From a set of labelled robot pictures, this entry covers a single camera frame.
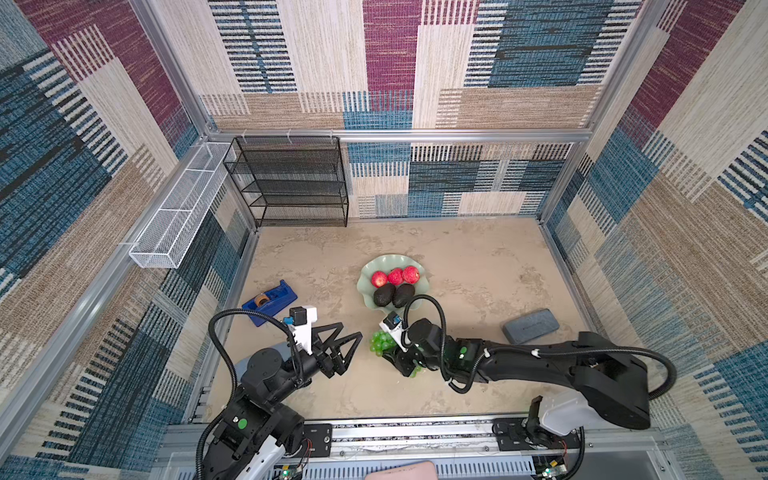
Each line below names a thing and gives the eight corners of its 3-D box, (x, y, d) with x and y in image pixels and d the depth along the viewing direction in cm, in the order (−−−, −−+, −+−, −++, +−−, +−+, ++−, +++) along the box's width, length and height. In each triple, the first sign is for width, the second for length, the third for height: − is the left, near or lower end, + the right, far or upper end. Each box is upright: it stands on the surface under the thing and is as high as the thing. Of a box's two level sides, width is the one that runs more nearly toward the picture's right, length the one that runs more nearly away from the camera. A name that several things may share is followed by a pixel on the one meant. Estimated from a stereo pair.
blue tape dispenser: (248, 317, 97) (240, 306, 92) (286, 288, 104) (280, 276, 99) (262, 331, 94) (254, 321, 89) (299, 301, 101) (294, 290, 95)
